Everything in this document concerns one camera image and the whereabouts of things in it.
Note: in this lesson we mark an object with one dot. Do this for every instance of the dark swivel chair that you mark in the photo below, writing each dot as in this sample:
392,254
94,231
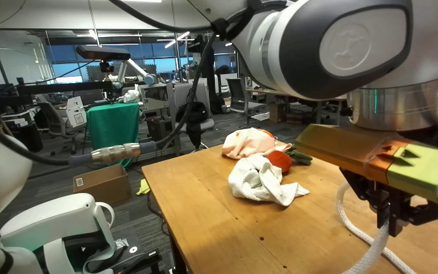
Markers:
53,119

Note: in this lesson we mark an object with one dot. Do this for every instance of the white towel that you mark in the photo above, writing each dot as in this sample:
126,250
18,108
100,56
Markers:
258,183

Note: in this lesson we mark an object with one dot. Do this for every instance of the neon yellow rag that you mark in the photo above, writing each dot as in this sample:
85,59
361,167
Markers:
142,187

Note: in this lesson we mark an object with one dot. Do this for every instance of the small open cardboard box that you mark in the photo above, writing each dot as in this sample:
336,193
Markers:
101,183

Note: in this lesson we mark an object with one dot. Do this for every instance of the black storage crate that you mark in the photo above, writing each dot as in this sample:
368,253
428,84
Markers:
22,137

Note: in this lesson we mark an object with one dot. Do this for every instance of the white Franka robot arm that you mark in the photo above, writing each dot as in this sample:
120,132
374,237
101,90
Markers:
365,40

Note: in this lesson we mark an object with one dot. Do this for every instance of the black flat panel rig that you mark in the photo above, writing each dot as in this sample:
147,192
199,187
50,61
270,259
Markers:
101,52

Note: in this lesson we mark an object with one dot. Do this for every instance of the peach printed cloth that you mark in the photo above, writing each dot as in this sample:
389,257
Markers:
249,141

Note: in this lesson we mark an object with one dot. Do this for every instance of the white sign board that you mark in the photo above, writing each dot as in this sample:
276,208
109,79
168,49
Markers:
76,111

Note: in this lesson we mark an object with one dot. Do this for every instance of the black jacket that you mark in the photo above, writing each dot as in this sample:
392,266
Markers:
197,131

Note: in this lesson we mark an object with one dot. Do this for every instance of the black long workbench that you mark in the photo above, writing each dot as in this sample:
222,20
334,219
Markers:
51,88

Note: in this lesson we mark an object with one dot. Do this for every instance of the orange green camera mount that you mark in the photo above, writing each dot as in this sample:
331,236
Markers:
360,149

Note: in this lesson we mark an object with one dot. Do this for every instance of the black robot connector plug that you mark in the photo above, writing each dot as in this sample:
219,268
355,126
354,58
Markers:
127,256

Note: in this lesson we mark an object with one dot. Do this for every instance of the green draped cloth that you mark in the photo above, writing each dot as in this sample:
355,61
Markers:
112,126

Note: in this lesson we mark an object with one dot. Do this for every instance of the red plush vegetable green leaves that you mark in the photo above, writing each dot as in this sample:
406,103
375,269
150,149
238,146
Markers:
279,161

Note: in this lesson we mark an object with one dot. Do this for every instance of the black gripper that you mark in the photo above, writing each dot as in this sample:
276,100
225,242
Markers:
375,190

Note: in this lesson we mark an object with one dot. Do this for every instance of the white boom tube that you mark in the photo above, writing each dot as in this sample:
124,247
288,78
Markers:
139,70

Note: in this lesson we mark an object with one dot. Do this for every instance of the black mesh chair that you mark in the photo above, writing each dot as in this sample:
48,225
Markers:
235,93

